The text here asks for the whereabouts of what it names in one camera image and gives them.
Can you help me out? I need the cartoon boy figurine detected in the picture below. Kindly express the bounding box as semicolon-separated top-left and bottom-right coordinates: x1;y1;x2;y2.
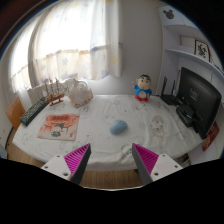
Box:
132;74;152;102

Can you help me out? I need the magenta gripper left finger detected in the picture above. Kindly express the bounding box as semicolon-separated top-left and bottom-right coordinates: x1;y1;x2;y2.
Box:
42;144;91;185

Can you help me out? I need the red paper packet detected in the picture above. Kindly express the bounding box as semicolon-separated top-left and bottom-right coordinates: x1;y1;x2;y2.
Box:
202;122;219;151

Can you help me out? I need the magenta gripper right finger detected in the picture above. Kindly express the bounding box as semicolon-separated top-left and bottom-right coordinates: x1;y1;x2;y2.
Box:
132;143;182;185

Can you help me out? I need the black computer monitor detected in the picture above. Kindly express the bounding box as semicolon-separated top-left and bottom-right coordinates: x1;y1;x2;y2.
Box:
176;67;222;139

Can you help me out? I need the white radiator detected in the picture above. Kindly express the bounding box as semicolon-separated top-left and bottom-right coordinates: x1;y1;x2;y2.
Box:
27;84;50;104

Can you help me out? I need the orange wooden chair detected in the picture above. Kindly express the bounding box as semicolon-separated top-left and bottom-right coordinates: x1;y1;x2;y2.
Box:
5;96;27;132

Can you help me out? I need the white wall shelf unit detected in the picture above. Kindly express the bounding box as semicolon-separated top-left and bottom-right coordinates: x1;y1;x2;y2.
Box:
156;6;224;106

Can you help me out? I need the framed picture on shelf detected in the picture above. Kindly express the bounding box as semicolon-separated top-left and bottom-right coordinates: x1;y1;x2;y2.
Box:
195;40;210;61

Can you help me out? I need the red illustrated mouse pad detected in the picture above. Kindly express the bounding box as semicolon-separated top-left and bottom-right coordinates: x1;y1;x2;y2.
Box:
37;114;79;141

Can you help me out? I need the white patterned tablecloth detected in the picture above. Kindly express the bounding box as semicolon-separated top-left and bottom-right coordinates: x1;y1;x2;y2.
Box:
13;95;202;171

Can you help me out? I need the black computer keyboard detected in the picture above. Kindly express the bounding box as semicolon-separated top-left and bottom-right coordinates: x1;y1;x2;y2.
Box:
20;97;48;126

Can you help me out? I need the wooden model sailing ship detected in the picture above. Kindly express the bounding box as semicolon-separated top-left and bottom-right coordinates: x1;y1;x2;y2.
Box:
45;79;66;106

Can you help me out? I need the light blue computer mouse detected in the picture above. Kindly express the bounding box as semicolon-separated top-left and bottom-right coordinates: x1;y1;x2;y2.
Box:
109;120;127;135

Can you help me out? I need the white sheer star curtain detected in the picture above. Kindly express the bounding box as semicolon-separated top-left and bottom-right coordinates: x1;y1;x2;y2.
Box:
9;0;123;92

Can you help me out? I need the black wifi router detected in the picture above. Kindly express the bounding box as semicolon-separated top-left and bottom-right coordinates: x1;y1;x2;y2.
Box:
160;78;182;105

